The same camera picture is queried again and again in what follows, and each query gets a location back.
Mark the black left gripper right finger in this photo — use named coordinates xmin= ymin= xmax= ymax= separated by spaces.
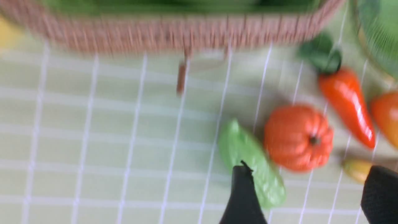
xmin=360 ymin=165 xmax=398 ymax=224

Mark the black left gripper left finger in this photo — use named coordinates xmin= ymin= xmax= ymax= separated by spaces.
xmin=219 ymin=160 xmax=267 ymax=224

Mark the yellow toy banana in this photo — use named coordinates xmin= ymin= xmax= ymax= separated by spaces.
xmin=342 ymin=158 xmax=373 ymax=184

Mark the orange toy pumpkin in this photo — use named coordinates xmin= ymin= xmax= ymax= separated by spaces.
xmin=263 ymin=104 xmax=334 ymax=172

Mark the orange yellow toy mango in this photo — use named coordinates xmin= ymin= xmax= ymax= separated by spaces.
xmin=370 ymin=90 xmax=398 ymax=149

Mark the orange toy carrot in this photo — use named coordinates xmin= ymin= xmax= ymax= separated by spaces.
xmin=298 ymin=33 xmax=376 ymax=150

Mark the green checkered tablecloth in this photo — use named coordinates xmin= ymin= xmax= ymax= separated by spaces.
xmin=0 ymin=0 xmax=398 ymax=224

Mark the green glass leaf plate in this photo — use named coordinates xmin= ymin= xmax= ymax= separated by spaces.
xmin=351 ymin=0 xmax=398 ymax=81

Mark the woven wicker basket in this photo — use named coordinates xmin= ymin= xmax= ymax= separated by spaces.
xmin=1 ymin=0 xmax=343 ymax=95

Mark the yellow cube block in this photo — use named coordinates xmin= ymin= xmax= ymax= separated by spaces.
xmin=0 ymin=15 xmax=24 ymax=50

